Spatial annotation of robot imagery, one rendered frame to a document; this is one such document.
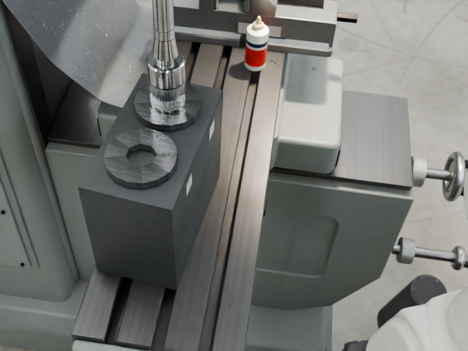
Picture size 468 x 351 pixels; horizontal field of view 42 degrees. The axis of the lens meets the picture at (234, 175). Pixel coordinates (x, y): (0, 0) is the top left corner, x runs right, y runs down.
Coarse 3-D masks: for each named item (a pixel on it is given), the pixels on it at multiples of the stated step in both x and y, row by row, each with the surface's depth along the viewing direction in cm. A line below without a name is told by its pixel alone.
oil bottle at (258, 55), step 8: (256, 24) 110; (264, 24) 112; (248, 32) 111; (256, 32) 110; (264, 32) 111; (248, 40) 112; (256, 40) 111; (264, 40) 111; (248, 48) 113; (256, 48) 112; (264, 48) 113; (248, 56) 115; (256, 56) 114; (264, 56) 115; (248, 64) 116; (256, 64) 115; (264, 64) 116
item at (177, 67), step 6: (150, 54) 76; (180, 54) 76; (150, 60) 76; (156, 60) 76; (180, 60) 76; (150, 66) 75; (156, 66) 75; (162, 66) 75; (168, 66) 75; (174, 66) 75; (180, 66) 75; (150, 72) 75; (156, 72) 75; (162, 72) 74; (168, 72) 74; (174, 72) 75; (180, 72) 76
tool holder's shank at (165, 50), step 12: (156, 0) 68; (168, 0) 68; (156, 12) 69; (168, 12) 69; (156, 24) 71; (168, 24) 71; (156, 36) 72; (168, 36) 72; (156, 48) 73; (168, 48) 73; (168, 60) 74
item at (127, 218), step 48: (144, 96) 81; (192, 96) 82; (144, 144) 76; (192, 144) 78; (96, 192) 73; (144, 192) 73; (192, 192) 80; (96, 240) 81; (144, 240) 78; (192, 240) 88
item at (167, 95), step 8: (184, 72) 77; (152, 80) 76; (160, 80) 75; (168, 80) 75; (176, 80) 76; (184, 80) 77; (152, 88) 77; (160, 88) 77; (168, 88) 76; (176, 88) 77; (184, 88) 78; (152, 96) 78; (160, 96) 77; (168, 96) 77; (176, 96) 78; (184, 96) 79; (152, 104) 80; (160, 104) 79; (168, 104) 78; (176, 104) 79; (184, 104) 80; (168, 112) 79
